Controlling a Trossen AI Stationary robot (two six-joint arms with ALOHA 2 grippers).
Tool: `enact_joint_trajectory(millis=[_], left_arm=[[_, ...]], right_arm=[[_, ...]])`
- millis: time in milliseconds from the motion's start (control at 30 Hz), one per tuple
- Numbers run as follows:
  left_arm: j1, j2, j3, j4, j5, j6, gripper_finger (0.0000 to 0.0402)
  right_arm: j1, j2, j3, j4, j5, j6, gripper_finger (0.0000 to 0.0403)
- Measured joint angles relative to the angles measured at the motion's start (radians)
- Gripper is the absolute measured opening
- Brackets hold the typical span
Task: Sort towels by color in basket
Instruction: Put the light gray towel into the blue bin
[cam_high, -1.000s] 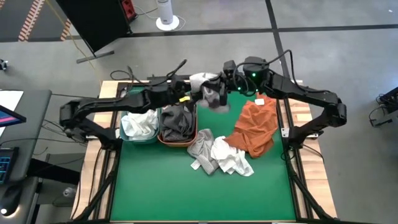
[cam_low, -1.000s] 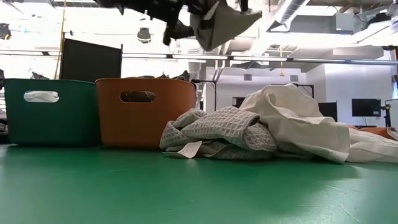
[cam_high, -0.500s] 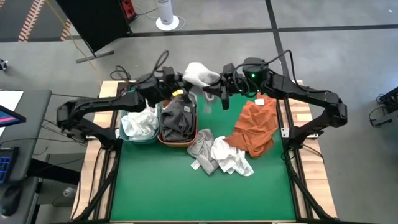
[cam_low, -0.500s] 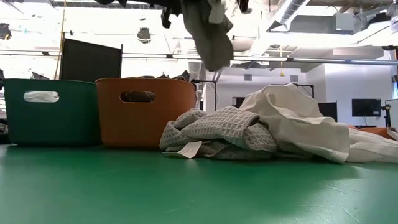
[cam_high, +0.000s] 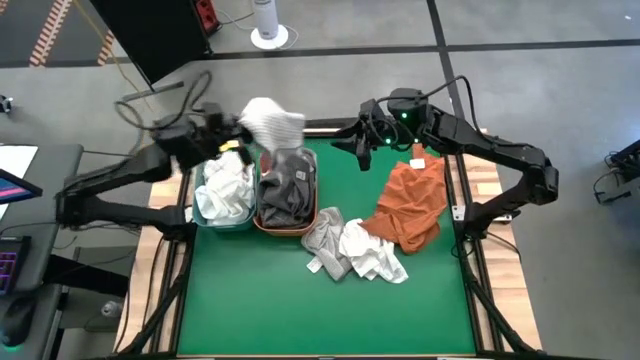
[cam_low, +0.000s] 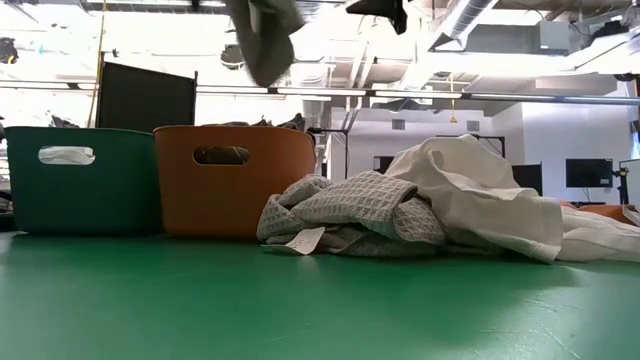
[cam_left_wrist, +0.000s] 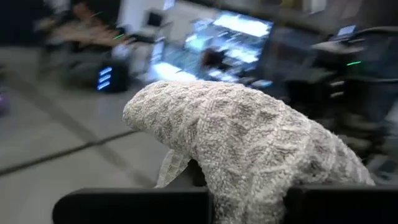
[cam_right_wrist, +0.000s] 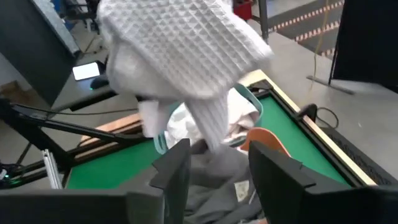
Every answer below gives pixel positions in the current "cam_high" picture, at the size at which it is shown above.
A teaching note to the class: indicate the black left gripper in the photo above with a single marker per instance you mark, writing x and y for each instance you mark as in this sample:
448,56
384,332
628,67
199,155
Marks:
222,127

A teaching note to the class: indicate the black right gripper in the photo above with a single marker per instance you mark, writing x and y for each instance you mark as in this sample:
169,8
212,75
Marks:
382,135

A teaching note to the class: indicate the light grey waffle towel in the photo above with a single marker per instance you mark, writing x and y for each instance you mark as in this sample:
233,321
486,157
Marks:
272,125
325,235

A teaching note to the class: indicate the grey checked towel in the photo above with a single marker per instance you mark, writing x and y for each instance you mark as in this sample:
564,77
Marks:
295,157

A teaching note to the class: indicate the orange waffle towel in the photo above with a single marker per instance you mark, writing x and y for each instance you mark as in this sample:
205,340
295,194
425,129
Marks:
410,200

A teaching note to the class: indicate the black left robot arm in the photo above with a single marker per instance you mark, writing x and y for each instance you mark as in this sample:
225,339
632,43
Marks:
125,215

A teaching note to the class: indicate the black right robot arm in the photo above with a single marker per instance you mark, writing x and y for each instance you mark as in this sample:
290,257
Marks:
490,145

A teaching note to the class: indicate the teal plastic basket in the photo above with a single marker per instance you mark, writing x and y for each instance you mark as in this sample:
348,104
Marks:
225,227

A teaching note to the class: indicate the orange plastic basket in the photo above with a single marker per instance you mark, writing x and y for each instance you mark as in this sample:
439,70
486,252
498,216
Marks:
285,232

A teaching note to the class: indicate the white cylindrical tower fan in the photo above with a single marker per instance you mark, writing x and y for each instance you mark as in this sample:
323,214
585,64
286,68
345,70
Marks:
265,20

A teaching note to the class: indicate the red and black box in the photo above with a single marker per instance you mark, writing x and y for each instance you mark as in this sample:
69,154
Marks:
206,12

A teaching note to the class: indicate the black panel on stand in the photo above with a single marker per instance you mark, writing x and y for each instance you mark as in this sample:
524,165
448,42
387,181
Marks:
150,30

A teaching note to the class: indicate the green table mat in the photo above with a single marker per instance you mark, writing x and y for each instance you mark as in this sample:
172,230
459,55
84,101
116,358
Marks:
240,300

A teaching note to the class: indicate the grey desk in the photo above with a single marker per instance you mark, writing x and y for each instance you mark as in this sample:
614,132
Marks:
55,200

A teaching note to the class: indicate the black desk support beam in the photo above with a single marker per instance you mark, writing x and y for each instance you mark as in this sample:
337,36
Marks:
85,275

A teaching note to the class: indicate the grey round desk foot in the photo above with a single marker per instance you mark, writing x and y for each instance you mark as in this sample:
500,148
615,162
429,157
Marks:
111,309

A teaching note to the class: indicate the computer monitor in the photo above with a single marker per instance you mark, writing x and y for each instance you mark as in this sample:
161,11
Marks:
15,190

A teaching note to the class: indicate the small grey floor object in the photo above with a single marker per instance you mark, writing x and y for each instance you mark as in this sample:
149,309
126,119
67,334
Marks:
5,104

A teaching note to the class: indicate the keyboard with purple backlight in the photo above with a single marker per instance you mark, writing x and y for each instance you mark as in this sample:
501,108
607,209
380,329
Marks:
10,265

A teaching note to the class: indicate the black computer mouse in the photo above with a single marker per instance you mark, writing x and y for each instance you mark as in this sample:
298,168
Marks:
17,320

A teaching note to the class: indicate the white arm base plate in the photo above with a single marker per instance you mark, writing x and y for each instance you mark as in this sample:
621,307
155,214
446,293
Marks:
188,215
459,212

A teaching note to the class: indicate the black diagonal frame strut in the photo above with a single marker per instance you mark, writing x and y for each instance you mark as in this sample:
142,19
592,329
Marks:
495,310
160,305

